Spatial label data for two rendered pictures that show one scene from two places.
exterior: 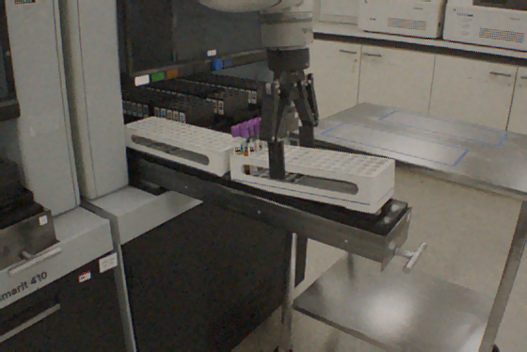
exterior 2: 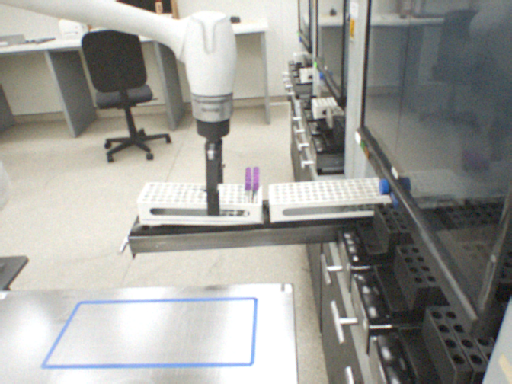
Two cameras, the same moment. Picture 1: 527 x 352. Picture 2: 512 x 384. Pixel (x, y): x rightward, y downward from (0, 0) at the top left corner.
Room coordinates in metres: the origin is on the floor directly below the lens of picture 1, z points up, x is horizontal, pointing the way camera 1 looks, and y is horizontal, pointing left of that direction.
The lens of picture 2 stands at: (1.58, -0.42, 1.35)
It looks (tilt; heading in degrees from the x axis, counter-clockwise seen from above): 30 degrees down; 149
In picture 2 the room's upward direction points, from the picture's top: 5 degrees counter-clockwise
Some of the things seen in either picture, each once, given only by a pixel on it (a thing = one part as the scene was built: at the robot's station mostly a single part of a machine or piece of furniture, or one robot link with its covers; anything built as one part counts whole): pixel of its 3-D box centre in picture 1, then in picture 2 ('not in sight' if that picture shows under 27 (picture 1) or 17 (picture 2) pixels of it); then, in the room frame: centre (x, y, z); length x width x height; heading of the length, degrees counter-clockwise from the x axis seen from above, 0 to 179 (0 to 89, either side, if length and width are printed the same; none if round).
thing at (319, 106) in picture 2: not in sight; (350, 107); (0.49, 0.73, 0.83); 0.30 x 0.10 x 0.06; 56
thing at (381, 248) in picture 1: (248, 188); (258, 223); (0.86, 0.02, 0.78); 0.73 x 0.14 x 0.09; 56
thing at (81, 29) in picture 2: not in sight; (72, 27); (-2.75, 0.36, 0.99); 0.29 x 0.20 x 0.17; 154
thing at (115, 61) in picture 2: not in sight; (125, 92); (-1.81, 0.46, 0.52); 0.64 x 0.60 x 1.05; 166
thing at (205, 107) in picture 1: (197, 116); (385, 228); (1.14, 0.16, 0.85); 0.12 x 0.02 x 0.06; 146
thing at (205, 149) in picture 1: (183, 145); (329, 201); (0.96, 0.17, 0.83); 0.30 x 0.10 x 0.06; 56
